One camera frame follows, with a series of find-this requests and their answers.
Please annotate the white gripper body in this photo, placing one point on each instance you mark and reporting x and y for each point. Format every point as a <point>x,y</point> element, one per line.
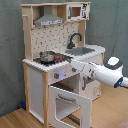
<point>89,69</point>

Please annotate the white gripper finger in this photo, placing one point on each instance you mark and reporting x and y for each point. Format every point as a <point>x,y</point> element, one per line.
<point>80,66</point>

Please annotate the white oven door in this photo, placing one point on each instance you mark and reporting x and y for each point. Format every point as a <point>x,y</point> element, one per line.
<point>62,103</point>

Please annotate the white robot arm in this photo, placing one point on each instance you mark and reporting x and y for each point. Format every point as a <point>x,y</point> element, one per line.
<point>109,74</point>

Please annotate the wooden toy kitchen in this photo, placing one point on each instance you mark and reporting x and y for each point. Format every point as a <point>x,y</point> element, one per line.
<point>38,78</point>

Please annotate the grey toy sink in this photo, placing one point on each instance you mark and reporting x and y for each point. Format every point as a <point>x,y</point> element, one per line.
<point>79,51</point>

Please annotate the white cabinet door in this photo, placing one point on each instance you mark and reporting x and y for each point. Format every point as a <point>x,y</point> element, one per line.
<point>89,88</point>

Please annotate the black toy faucet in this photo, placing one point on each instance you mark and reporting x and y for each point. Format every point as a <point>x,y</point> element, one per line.
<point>72,41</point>

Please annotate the black toy stovetop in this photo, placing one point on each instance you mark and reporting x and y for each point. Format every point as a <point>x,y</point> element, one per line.
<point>58,59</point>

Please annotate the silver toy pot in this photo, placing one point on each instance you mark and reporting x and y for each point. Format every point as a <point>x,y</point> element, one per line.
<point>47,56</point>

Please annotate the toy microwave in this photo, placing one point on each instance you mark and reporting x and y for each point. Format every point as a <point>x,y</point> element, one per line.
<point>78,11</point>

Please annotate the grey range hood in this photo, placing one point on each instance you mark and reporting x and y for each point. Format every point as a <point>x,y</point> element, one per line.
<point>48,18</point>

